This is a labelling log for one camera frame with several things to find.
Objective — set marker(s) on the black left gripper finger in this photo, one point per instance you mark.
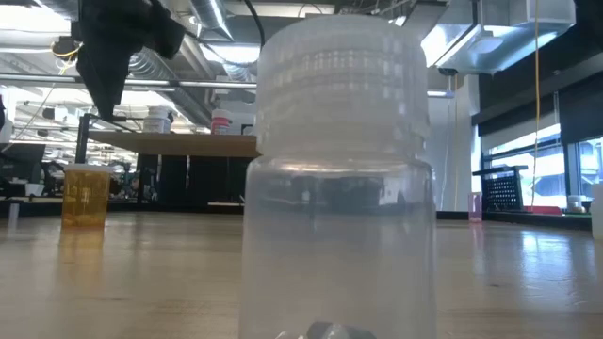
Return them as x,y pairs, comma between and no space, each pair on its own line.
107,89

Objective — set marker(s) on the black background monitor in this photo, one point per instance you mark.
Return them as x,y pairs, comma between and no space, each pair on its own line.
21,162

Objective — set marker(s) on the wooden shelf black metal frame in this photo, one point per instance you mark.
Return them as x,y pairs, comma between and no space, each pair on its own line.
188,145

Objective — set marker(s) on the black pegboard rack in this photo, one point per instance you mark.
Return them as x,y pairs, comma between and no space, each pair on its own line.
504,190

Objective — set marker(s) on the white medicine bottle blue label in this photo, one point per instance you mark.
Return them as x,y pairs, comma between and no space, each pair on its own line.
158,124

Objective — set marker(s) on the silver ceiling hood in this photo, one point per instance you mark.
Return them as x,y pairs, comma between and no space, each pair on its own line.
494,47

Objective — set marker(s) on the green tray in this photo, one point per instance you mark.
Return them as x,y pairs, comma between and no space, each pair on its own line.
577,215

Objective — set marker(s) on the orange pill bottle white cap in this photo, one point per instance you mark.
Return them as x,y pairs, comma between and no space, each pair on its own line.
86,198

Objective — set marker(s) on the black aluminium table frame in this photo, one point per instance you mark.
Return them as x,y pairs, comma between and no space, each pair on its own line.
518,221

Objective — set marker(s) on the silver ventilation duct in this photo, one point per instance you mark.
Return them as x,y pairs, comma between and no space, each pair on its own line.
155,70

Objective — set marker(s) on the red bin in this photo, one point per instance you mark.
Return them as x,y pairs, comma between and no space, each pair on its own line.
546,210

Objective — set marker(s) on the small pink vial white cap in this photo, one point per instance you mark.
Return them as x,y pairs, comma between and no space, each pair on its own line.
475,209

